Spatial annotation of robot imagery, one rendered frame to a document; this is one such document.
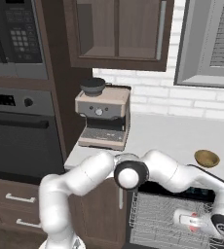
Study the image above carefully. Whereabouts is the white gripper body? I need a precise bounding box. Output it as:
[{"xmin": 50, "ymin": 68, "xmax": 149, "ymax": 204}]
[{"xmin": 172, "ymin": 208, "xmax": 214, "ymax": 233}]

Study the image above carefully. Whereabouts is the black dishwasher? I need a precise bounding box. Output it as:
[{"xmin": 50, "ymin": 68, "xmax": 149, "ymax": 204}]
[{"xmin": 125, "ymin": 163, "xmax": 224, "ymax": 249}]

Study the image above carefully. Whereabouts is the olive brown bowl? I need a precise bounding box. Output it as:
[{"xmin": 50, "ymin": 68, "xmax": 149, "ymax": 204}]
[{"xmin": 194, "ymin": 149, "xmax": 221, "ymax": 169}]

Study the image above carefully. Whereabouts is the brown base cupboard door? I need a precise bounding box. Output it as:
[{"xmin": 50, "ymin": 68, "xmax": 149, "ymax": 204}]
[{"xmin": 67, "ymin": 176, "xmax": 129, "ymax": 249}]

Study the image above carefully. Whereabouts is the beige coffee machine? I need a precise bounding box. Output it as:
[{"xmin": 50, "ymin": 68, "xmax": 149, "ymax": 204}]
[{"xmin": 74, "ymin": 77, "xmax": 132, "ymax": 152}]

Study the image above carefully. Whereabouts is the brown drawer front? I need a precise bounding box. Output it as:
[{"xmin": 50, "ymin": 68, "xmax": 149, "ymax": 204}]
[
  {"xmin": 0, "ymin": 177, "xmax": 44, "ymax": 212},
  {"xmin": 0, "ymin": 201, "xmax": 48, "ymax": 235}
]

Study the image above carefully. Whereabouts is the grey framed window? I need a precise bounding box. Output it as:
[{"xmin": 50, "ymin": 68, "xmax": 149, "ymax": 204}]
[{"xmin": 173, "ymin": 0, "xmax": 224, "ymax": 89}]

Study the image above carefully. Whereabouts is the black built-in oven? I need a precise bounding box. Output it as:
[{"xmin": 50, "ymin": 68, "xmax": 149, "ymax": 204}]
[{"xmin": 0, "ymin": 87, "xmax": 65, "ymax": 185}]

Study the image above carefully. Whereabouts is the grey microwave oven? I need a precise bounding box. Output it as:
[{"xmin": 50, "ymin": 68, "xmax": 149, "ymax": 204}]
[{"xmin": 0, "ymin": 0, "xmax": 49, "ymax": 81}]

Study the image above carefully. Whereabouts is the grey wire dishwasher rack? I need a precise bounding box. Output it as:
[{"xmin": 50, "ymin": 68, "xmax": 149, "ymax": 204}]
[{"xmin": 129, "ymin": 191, "xmax": 224, "ymax": 249}]

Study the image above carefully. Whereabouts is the silver base cupboard handle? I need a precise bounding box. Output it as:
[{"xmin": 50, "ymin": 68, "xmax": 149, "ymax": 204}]
[{"xmin": 118, "ymin": 187, "xmax": 125, "ymax": 210}]

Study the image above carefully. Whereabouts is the silver drawer handle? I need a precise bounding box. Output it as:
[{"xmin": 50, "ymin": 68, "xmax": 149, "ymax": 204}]
[
  {"xmin": 16, "ymin": 218, "xmax": 42, "ymax": 230},
  {"xmin": 5, "ymin": 193, "xmax": 37, "ymax": 204}
]

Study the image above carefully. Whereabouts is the silver wall cupboard handle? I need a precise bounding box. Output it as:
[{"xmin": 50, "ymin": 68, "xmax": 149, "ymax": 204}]
[{"xmin": 155, "ymin": 0, "xmax": 168, "ymax": 61}]

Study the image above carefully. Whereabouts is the black oven door handle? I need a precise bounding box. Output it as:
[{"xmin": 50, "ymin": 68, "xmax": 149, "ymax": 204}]
[{"xmin": 0, "ymin": 119, "xmax": 51, "ymax": 130}]

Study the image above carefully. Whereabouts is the brown glass-fronted wall cupboard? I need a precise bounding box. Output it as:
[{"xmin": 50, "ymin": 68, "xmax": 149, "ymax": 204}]
[{"xmin": 62, "ymin": 0, "xmax": 175, "ymax": 73}]

